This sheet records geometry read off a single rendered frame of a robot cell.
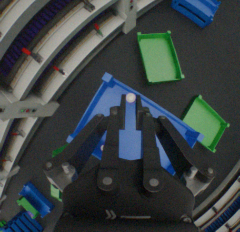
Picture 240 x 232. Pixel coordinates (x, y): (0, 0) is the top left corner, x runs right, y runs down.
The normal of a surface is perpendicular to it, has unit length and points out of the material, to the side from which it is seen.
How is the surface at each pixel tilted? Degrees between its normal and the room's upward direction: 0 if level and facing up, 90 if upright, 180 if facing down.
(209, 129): 0
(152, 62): 0
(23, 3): 20
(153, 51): 0
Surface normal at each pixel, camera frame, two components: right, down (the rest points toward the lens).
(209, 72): -0.08, 0.01
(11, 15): 0.17, 0.24
